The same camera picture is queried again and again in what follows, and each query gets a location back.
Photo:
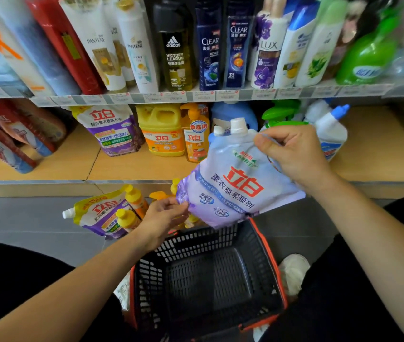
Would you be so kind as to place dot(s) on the person's left hand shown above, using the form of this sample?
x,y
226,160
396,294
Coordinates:
x,y
159,220

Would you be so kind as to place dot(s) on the person's right hand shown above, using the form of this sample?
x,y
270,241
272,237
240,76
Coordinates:
x,y
301,156

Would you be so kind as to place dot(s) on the person's right thumb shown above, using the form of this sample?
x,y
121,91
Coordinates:
x,y
273,156

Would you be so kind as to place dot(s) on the person's left thumb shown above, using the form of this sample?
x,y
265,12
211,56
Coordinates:
x,y
175,207

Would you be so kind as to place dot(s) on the lavender softener refill pouch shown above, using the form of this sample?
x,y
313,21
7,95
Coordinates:
x,y
230,181

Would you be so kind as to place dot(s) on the person's left forearm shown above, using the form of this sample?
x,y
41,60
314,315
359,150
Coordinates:
x,y
73,288

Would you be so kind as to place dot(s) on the person's right forearm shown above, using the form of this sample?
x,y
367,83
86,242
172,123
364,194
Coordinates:
x,y
373,245

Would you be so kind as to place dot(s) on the yellow pump bottle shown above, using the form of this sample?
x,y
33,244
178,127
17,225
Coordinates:
x,y
159,195

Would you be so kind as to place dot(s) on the yellow-cap orange bottle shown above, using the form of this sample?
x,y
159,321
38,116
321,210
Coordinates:
x,y
127,220
136,201

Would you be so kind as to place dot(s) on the green spray bottle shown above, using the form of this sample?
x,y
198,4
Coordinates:
x,y
282,112

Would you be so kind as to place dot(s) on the blue laundry liquid bottle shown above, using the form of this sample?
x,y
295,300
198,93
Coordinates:
x,y
234,112

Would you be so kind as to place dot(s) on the white blue-cap toilet cleaner bottle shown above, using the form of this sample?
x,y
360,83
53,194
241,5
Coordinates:
x,y
330,131

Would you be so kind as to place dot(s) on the orange pump dish soap bottle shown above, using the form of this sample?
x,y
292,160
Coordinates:
x,y
194,142

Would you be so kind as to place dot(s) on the yellow dish soap jug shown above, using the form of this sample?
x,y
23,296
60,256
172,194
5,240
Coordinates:
x,y
162,131

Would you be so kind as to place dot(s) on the yellow purple spouted detergent pouch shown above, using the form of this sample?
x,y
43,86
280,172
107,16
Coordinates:
x,y
98,213

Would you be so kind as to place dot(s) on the black red-rimmed shopping basket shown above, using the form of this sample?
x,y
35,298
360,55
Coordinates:
x,y
205,281

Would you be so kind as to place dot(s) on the row of price tags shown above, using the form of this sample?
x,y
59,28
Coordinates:
x,y
202,95

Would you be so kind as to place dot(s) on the purple yellow laundry detergent bag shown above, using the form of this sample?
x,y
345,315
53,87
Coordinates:
x,y
112,131

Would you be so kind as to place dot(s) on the wooden shelf board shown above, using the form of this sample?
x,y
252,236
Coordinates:
x,y
373,153

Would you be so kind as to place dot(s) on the white purple flower body wash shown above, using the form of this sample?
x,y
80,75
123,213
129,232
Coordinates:
x,y
268,53

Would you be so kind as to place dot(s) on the white blue-cap shampoo bottle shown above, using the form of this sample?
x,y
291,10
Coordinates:
x,y
296,49

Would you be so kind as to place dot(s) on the dark blue orange-label shampoo bottle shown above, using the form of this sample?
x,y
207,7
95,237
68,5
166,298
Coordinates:
x,y
238,49

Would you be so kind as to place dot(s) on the white green-cap shampoo bottle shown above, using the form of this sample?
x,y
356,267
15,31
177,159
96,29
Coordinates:
x,y
321,49

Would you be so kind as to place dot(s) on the person's white right shoe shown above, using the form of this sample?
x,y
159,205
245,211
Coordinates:
x,y
294,274

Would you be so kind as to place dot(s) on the green detergent bottle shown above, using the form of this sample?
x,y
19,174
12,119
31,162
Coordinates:
x,y
366,56

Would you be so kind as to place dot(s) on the grey metal shelf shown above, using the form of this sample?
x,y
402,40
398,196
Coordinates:
x,y
80,99

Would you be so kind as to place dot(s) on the black yellow body wash bottle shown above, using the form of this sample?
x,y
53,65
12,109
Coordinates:
x,y
175,49

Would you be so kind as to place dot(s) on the dark brown bottle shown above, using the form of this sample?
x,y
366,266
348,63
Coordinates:
x,y
348,31

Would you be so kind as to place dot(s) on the person's right trouser leg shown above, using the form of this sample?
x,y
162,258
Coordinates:
x,y
330,302

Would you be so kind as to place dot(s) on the person's trouser leg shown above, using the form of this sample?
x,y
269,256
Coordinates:
x,y
330,302
9,267

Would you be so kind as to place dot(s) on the white teal-label shampoo tube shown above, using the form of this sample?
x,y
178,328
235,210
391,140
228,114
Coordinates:
x,y
139,49

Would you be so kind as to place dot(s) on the person's left trouser leg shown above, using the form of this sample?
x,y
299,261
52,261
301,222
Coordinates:
x,y
9,267

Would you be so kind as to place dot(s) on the white gold-label shampoo tube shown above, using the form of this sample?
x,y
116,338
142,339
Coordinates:
x,y
98,46

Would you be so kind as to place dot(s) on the red tube package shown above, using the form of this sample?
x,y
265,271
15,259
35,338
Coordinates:
x,y
68,49

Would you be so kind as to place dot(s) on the pale blue tube package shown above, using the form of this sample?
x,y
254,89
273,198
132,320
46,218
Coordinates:
x,y
41,46

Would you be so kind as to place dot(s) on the white orange printed package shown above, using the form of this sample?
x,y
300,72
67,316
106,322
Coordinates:
x,y
9,49

